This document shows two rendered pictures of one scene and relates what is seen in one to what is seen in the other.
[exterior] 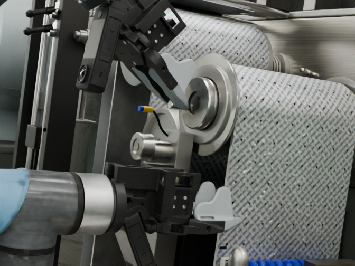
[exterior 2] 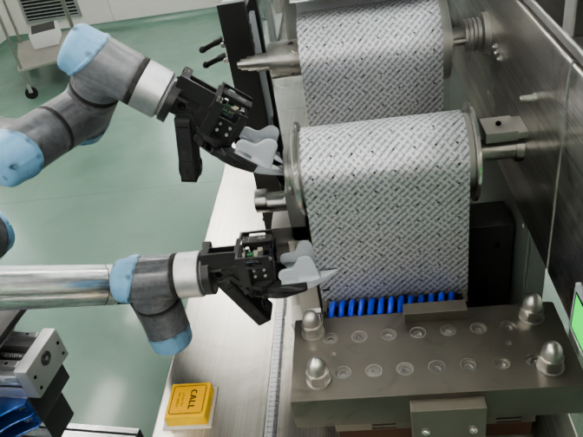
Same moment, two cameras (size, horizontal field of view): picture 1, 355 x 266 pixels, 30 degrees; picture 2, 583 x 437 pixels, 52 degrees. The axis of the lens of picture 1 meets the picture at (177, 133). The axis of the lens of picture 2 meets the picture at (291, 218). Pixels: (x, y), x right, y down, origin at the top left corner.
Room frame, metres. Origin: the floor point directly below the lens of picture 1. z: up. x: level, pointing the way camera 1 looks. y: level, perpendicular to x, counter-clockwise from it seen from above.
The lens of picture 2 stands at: (0.33, -0.54, 1.72)
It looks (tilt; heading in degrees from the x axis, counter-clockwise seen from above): 35 degrees down; 41
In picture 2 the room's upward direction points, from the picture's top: 11 degrees counter-clockwise
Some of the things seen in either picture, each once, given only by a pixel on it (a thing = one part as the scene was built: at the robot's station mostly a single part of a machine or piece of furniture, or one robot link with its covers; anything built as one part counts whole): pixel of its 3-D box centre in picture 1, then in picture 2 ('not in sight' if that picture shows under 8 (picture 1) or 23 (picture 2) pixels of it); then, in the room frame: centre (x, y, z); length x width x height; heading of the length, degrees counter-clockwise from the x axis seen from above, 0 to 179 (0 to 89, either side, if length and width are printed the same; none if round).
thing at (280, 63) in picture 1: (263, 68); (466, 35); (1.32, -0.15, 1.34); 0.07 x 0.07 x 0.07; 32
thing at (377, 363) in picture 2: not in sight; (428, 362); (0.89, -0.27, 1.00); 0.40 x 0.16 x 0.06; 122
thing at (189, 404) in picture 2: not in sight; (189, 403); (0.70, 0.08, 0.91); 0.07 x 0.07 x 0.02; 32
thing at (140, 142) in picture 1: (142, 146); (261, 200); (0.94, 0.05, 1.18); 0.04 x 0.02 x 0.04; 32
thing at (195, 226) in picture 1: (193, 224); (279, 284); (0.86, -0.04, 1.09); 0.09 x 0.05 x 0.02; 121
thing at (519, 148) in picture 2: not in sight; (497, 148); (1.11, -0.29, 1.25); 0.07 x 0.04 x 0.04; 122
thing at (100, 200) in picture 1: (88, 203); (194, 272); (0.80, 0.10, 1.11); 0.08 x 0.05 x 0.08; 32
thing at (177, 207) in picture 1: (147, 200); (241, 266); (0.84, 0.03, 1.12); 0.12 x 0.08 x 0.09; 122
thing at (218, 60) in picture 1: (207, 104); (300, 169); (0.95, -0.04, 1.25); 0.15 x 0.01 x 0.15; 32
